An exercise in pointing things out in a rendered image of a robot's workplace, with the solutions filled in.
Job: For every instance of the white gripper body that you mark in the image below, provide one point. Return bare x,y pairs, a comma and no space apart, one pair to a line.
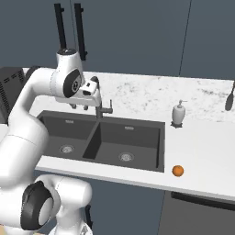
91,99

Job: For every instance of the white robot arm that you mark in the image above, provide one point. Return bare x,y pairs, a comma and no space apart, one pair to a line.
27,143

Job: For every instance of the dark grey sink faucet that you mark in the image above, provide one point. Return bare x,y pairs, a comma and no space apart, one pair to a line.
105,108

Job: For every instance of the dark grey double sink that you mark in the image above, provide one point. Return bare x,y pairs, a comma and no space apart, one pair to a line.
122,143

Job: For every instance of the blue-grey cupboard door under sink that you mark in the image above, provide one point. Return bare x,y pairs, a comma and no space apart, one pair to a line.
128,208

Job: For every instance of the orange tangerine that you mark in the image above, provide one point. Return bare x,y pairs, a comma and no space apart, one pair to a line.
178,171

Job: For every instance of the dark grey ribbed appliance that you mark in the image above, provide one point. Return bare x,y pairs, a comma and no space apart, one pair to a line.
9,88

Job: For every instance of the blue-grey tall cupboard door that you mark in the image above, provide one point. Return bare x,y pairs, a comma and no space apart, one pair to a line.
27,33
131,36
211,39

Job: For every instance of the white soap dispenser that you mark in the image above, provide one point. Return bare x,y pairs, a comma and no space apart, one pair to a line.
178,114

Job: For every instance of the black hanging utensil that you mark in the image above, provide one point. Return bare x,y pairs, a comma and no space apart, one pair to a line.
229,101

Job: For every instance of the grey dishwasher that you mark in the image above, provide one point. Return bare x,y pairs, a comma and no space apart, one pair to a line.
195,218

